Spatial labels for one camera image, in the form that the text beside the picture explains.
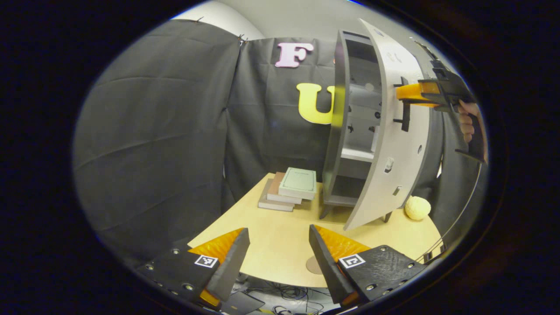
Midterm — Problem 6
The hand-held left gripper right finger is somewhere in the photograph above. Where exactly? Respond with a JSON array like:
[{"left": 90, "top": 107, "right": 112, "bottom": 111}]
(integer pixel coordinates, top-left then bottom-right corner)
[{"left": 309, "top": 225, "right": 431, "bottom": 311}]

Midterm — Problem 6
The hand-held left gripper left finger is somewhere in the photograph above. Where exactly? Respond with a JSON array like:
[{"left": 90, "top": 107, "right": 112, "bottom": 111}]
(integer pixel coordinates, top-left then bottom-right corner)
[{"left": 135, "top": 227, "right": 251, "bottom": 312}]

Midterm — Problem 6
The black cabinet door handle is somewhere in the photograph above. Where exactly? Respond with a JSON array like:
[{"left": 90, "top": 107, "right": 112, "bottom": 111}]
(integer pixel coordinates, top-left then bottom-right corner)
[{"left": 392, "top": 77, "right": 413, "bottom": 133}]

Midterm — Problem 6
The dark grey cabinet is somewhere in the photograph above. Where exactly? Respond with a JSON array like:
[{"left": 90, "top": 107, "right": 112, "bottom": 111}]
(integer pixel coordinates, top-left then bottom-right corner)
[{"left": 319, "top": 30, "right": 394, "bottom": 223}]

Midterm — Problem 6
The dark flat box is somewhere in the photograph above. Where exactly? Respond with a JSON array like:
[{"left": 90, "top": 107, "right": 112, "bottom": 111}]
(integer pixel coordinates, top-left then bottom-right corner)
[{"left": 219, "top": 291, "right": 265, "bottom": 315}]

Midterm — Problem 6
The grey book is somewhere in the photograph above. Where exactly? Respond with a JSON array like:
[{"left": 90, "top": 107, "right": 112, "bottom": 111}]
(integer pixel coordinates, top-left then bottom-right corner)
[{"left": 258, "top": 178, "right": 294, "bottom": 213}]

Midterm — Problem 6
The green notebook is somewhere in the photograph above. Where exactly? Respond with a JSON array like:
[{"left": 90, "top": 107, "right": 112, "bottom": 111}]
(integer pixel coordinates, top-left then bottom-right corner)
[{"left": 278, "top": 167, "right": 317, "bottom": 201}]

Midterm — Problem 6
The brown book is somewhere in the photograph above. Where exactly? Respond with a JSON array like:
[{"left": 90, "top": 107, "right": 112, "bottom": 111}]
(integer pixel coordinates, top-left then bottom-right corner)
[{"left": 267, "top": 171, "right": 303, "bottom": 205}]

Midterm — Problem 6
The yellow plush ball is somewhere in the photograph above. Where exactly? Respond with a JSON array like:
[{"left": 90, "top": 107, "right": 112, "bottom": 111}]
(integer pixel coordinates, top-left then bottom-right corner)
[{"left": 404, "top": 196, "right": 431, "bottom": 221}]

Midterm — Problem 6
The black backdrop cloth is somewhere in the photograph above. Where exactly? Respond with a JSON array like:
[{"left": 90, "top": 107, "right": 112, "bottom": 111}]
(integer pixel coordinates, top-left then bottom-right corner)
[{"left": 72, "top": 20, "right": 488, "bottom": 267}]

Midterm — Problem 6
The black cable tangle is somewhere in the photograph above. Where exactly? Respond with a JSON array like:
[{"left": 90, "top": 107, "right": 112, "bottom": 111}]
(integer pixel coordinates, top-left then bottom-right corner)
[{"left": 238, "top": 280, "right": 337, "bottom": 315}]

